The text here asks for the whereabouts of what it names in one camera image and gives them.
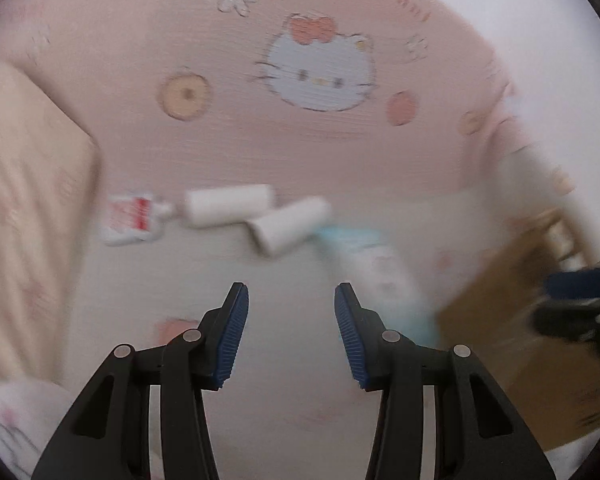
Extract light blue tissue pack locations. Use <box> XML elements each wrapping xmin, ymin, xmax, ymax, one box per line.
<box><xmin>316</xmin><ymin>226</ymin><xmax>439</xmax><ymax>348</ymax></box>

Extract long white paper tube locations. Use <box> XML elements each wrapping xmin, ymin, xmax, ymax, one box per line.
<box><xmin>183</xmin><ymin>184</ymin><xmax>275</xmax><ymax>229</ymax></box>

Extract short white paper tube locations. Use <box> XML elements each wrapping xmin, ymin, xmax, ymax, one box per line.
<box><xmin>247</xmin><ymin>196</ymin><xmax>332</xmax><ymax>257</ymax></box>

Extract brown cardboard box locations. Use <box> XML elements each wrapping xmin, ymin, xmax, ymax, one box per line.
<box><xmin>437</xmin><ymin>209</ymin><xmax>600</xmax><ymax>450</ymax></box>

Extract white red spout pouch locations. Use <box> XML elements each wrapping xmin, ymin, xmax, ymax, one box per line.
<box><xmin>100</xmin><ymin>192</ymin><xmax>176</xmax><ymax>246</ymax></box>

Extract beige patterned pillow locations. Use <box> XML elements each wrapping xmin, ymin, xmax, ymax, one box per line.
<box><xmin>0</xmin><ymin>63</ymin><xmax>99</xmax><ymax>382</ymax></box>

